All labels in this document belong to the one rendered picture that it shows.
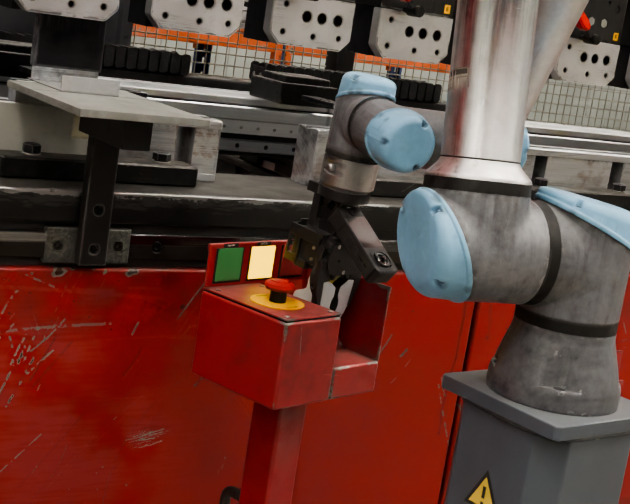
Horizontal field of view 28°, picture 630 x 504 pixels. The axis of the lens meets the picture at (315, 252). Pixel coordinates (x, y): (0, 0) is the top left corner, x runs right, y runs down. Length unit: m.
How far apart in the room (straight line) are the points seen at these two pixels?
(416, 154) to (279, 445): 0.45
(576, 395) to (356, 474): 0.78
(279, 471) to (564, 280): 0.55
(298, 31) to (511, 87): 0.69
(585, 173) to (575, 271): 1.07
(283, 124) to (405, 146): 0.78
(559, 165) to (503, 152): 1.05
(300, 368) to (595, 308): 0.41
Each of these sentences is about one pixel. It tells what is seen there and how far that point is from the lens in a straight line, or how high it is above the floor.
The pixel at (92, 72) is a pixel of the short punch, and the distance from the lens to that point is 1.86.
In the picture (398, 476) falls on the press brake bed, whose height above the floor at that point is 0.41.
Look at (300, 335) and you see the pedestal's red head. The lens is 1.59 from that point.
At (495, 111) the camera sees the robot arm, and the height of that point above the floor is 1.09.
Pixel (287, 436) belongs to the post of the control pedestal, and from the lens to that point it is 1.72.
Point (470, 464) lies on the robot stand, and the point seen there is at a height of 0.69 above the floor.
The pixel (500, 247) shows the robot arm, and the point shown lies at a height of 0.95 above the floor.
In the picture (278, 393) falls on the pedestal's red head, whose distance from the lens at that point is 1.59.
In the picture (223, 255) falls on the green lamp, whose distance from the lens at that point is 1.67.
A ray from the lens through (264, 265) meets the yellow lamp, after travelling 1.73.
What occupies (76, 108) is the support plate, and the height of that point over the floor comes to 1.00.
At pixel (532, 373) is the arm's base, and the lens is 1.40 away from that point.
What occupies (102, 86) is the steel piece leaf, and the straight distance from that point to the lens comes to 1.75.
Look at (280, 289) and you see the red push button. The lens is 1.62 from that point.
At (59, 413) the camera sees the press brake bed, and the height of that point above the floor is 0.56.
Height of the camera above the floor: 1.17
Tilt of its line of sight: 11 degrees down
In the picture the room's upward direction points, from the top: 9 degrees clockwise
